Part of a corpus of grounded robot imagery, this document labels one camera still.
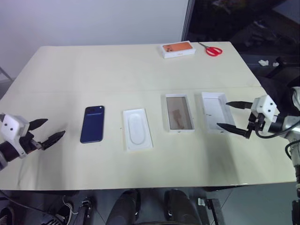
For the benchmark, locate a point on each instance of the white moulded insert tray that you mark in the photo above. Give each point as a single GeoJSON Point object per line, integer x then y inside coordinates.
{"type": "Point", "coordinates": [137, 130]}

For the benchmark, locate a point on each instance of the orange printed phone box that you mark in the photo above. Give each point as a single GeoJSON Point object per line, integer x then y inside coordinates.
{"type": "Point", "coordinates": [177, 48]}

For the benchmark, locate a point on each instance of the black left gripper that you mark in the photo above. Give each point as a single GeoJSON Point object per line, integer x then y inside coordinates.
{"type": "Point", "coordinates": [27, 141]}

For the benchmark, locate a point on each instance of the dark blue smartphone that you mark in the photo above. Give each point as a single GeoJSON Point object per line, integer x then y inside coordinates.
{"type": "Point", "coordinates": [92, 124]}

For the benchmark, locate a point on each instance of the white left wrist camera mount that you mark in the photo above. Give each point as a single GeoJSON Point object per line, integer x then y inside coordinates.
{"type": "Point", "coordinates": [11, 126]}

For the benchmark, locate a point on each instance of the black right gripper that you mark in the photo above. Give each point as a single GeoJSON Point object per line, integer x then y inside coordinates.
{"type": "Point", "coordinates": [252, 126]}

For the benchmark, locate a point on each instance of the black table clamp bracket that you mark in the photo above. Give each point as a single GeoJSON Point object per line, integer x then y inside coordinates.
{"type": "Point", "coordinates": [214, 211]}

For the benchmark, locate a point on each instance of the white phone box base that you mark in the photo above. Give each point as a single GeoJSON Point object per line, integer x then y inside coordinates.
{"type": "Point", "coordinates": [178, 112]}

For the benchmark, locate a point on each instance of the grey window frame post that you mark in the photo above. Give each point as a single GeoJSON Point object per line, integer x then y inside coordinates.
{"type": "Point", "coordinates": [187, 21]}

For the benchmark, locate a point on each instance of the crumpled white paper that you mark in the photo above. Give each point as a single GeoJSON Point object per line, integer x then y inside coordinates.
{"type": "Point", "coordinates": [263, 62]}
{"type": "Point", "coordinates": [275, 64]}

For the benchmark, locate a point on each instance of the grey metal frame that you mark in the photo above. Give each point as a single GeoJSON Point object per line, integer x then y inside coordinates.
{"type": "Point", "coordinates": [4, 75]}

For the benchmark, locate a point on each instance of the white phone box lid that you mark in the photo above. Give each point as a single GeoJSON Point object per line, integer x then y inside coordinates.
{"type": "Point", "coordinates": [214, 110]}

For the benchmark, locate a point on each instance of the black metal support post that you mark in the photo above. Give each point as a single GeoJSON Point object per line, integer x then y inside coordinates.
{"type": "Point", "coordinates": [85, 212]}

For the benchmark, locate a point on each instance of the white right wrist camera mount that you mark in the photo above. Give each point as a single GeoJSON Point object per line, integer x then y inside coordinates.
{"type": "Point", "coordinates": [266, 105]}

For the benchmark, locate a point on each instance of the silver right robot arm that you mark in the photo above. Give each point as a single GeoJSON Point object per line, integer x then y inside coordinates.
{"type": "Point", "coordinates": [289, 126]}

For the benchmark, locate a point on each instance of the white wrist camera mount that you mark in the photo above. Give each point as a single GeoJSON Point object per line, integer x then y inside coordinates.
{"type": "Point", "coordinates": [11, 126]}
{"type": "Point", "coordinates": [266, 105]}

